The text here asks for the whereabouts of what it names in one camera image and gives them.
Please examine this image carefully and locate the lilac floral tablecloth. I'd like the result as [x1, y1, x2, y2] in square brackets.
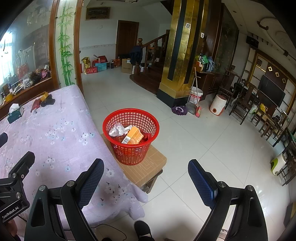
[1, 85, 148, 226]

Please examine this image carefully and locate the television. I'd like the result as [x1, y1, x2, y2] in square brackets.
[258, 75, 285, 107]

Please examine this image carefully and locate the gold pillar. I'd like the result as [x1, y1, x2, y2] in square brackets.
[157, 1, 210, 108]

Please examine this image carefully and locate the purple mop head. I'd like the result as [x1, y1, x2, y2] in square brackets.
[171, 105, 188, 115]

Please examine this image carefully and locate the red mesh waste basket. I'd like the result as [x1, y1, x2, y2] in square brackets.
[102, 108, 159, 166]

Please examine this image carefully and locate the orange medicine box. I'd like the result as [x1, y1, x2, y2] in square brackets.
[121, 126, 143, 145]

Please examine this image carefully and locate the wooden chair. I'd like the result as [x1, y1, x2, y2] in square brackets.
[229, 81, 258, 125]

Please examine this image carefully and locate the white paint bucket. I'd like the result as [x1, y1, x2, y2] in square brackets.
[189, 86, 203, 105]

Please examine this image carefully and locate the black wallet pouch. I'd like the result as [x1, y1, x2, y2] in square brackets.
[40, 94, 55, 107]

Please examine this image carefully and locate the teal tissue box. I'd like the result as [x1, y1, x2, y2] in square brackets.
[7, 103, 24, 124]

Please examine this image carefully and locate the cardboard box far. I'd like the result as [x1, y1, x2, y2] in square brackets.
[121, 58, 133, 74]

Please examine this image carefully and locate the red snack bag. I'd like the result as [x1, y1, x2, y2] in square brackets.
[140, 133, 151, 143]

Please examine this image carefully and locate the wooden sideboard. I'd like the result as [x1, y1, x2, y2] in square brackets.
[0, 78, 59, 120]

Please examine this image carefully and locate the clear plastic bag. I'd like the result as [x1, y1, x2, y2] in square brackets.
[108, 123, 132, 137]

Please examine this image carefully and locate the cardboard covered stool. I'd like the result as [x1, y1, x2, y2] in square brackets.
[101, 133, 168, 194]

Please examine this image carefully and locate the red packet far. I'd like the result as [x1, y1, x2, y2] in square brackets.
[30, 98, 42, 113]

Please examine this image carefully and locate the yellow tape roll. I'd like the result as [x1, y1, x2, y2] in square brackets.
[40, 92, 49, 102]

